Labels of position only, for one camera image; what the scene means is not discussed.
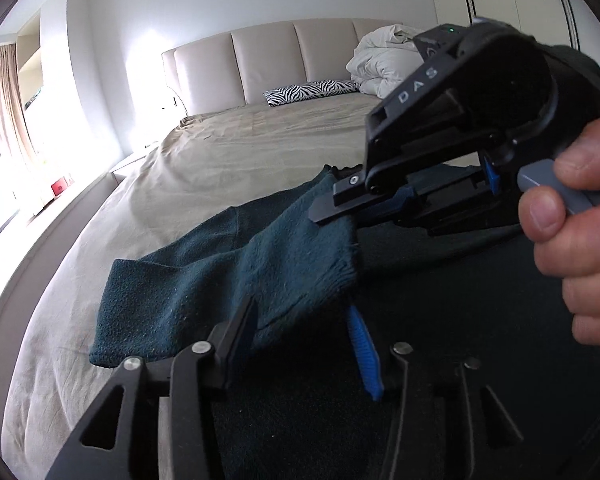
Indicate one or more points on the white folded duvet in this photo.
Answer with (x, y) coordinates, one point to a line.
(380, 67)

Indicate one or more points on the beige padded headboard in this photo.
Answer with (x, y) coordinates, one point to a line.
(265, 60)

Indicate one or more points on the white nightstand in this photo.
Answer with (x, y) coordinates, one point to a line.
(127, 167)

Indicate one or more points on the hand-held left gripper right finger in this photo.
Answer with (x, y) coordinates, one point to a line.
(366, 357)

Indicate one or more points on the zebra print pillow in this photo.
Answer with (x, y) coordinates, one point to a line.
(307, 92)

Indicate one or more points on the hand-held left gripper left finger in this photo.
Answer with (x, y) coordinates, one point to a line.
(249, 322)

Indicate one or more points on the bed with beige sheet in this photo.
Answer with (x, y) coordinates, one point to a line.
(230, 150)

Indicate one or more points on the person's right hand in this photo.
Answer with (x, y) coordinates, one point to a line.
(580, 255)

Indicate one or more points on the white wardrobe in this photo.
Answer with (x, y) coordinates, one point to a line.
(505, 0)

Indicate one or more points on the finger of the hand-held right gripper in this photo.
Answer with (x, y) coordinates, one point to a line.
(345, 195)
(460, 217)

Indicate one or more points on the beige curtain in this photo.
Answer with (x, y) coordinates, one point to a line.
(10, 105)

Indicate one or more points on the small red box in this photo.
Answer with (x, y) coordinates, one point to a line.
(59, 186)

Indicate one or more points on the dark teal knit sweater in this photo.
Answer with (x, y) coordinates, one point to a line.
(205, 260)

